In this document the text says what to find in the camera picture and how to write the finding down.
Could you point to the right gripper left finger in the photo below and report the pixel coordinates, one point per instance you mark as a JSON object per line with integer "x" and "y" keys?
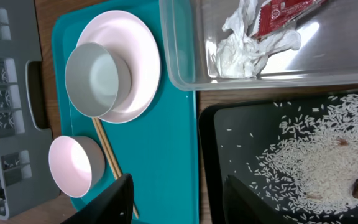
{"x": 113, "y": 206}

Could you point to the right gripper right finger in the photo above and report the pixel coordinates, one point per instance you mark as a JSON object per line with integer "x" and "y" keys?
{"x": 241, "y": 205}

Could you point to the white rice grains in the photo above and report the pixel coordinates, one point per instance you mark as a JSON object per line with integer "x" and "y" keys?
{"x": 322, "y": 161}

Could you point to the grey green bowl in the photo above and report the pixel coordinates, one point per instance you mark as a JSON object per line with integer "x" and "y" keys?
{"x": 97, "y": 80}

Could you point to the white tissue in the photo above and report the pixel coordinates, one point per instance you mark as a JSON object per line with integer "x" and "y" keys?
{"x": 240, "y": 56}

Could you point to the white round plate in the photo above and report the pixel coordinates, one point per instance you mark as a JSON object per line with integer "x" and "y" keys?
{"x": 128, "y": 37}

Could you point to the red snack wrapper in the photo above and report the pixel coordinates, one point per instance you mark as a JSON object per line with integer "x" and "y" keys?
{"x": 274, "y": 15}

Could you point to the pink small bowl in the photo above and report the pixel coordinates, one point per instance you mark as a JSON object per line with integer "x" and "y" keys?
{"x": 76, "y": 164}

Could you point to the right wooden chopstick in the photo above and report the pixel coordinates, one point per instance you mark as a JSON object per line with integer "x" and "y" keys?
{"x": 112, "y": 152}

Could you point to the teal plastic serving tray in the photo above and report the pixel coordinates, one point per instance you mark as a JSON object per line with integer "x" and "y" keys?
{"x": 159, "y": 148}

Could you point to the black plastic tray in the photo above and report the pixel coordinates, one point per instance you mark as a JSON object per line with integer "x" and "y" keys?
{"x": 216, "y": 137}

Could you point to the grey plastic dish rack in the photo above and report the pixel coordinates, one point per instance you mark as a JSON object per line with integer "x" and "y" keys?
{"x": 25, "y": 179}

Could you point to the clear plastic bin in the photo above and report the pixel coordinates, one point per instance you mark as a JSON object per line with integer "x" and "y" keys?
{"x": 328, "y": 54}

